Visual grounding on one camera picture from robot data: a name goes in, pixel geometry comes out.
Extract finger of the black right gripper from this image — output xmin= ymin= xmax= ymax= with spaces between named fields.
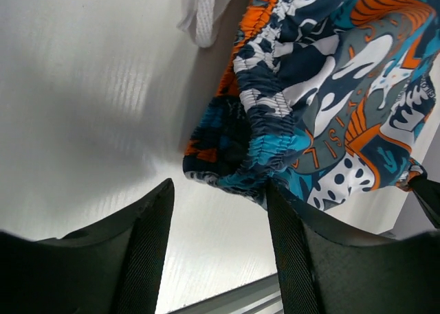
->
xmin=409 ymin=176 xmax=440 ymax=229

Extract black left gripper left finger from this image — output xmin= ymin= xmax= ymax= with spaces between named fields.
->
xmin=1 ymin=179 xmax=175 ymax=313

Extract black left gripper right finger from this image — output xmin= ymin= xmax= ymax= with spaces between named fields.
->
xmin=266 ymin=183 xmax=439 ymax=313

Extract patterned blue orange shorts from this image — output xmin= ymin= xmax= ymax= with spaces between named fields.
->
xmin=183 ymin=0 xmax=439 ymax=211

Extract aluminium mounting rail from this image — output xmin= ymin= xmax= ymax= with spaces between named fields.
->
xmin=173 ymin=273 xmax=284 ymax=314

